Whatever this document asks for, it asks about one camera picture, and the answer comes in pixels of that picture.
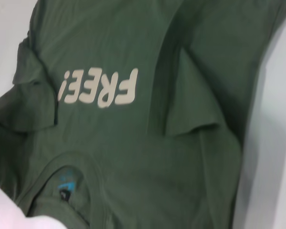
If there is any dark green FREE t-shirt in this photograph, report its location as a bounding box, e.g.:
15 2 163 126
0 0 286 229

